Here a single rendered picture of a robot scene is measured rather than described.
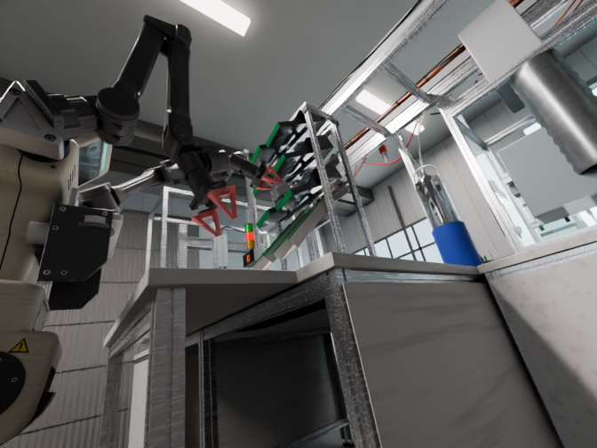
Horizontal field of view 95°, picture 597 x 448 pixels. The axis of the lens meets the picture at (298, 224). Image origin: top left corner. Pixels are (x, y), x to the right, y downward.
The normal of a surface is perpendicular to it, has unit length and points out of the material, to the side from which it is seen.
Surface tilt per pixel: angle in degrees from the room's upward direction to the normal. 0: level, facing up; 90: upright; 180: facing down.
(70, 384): 90
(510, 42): 90
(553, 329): 90
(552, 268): 90
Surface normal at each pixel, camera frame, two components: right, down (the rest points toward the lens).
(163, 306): 0.58, -0.43
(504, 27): -0.78, -0.14
